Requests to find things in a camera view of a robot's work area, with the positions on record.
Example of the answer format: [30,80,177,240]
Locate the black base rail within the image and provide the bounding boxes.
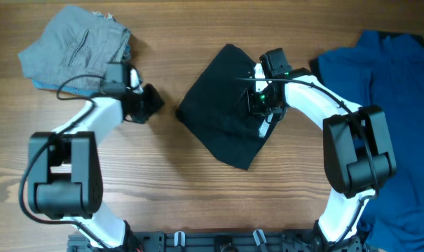
[67,229,374,252]

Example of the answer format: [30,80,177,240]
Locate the blue polo shirt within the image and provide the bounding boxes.
[310,30,424,251]

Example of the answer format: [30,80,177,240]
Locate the blue folded denim shorts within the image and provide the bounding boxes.
[32,44,132,96]

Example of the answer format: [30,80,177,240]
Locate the left black cable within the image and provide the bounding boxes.
[18,73,109,250]

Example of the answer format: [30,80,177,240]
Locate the black shorts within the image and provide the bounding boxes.
[176,44,275,170]

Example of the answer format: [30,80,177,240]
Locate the grey folded shorts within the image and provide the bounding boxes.
[18,6,131,88]

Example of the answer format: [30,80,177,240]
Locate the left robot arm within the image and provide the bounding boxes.
[18,62,164,251]

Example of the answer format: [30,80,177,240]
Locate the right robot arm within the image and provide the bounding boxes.
[247,48,397,251]

